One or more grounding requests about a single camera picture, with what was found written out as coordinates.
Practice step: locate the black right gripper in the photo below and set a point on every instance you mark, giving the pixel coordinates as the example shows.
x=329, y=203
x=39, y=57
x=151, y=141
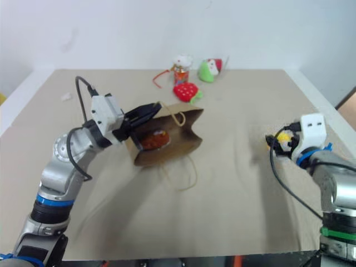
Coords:
x=284, y=153

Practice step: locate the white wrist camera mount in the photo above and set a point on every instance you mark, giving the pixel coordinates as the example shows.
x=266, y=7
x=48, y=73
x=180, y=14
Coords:
x=313, y=129
x=104, y=111

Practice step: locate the white table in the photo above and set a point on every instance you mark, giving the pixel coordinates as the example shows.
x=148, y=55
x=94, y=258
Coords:
x=27, y=80

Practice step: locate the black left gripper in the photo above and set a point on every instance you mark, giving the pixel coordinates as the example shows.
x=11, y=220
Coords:
x=125, y=129

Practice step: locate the yellow plush toy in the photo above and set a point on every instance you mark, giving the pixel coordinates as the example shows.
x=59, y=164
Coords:
x=283, y=137

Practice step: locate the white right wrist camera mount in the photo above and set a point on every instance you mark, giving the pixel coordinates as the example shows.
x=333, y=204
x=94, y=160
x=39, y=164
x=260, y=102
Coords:
x=313, y=129

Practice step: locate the beige tablecloth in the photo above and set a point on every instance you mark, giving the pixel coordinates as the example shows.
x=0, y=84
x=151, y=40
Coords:
x=222, y=208

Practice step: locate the white plush on red can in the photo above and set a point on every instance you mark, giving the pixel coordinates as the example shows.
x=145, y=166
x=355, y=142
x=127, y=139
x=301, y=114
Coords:
x=182, y=69

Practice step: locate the brown furniture piece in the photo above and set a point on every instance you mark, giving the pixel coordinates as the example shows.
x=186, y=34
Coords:
x=347, y=100

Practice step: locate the orange red plush toy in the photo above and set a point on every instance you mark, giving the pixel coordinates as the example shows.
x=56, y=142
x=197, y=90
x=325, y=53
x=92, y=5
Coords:
x=154, y=140

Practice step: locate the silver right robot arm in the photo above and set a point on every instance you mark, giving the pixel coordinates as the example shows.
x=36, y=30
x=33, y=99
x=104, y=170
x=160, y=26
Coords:
x=339, y=189

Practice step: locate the yellow object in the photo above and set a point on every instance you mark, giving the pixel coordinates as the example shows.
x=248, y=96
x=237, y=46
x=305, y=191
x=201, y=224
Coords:
x=1, y=99

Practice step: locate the green and red plush toy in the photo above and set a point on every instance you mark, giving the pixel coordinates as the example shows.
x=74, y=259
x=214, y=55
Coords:
x=208, y=71

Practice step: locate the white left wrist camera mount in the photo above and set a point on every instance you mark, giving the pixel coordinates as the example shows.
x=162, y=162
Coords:
x=104, y=111

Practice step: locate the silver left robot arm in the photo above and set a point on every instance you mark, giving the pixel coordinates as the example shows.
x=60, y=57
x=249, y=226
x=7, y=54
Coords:
x=64, y=172

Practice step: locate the brown paper bag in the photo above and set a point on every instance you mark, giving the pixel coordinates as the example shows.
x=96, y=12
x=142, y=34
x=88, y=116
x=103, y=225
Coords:
x=178, y=139

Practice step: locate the small white scrap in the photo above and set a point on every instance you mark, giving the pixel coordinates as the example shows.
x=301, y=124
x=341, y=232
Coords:
x=66, y=96

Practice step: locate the red strawberry plush toy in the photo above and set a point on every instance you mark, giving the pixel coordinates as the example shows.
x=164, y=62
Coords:
x=185, y=93

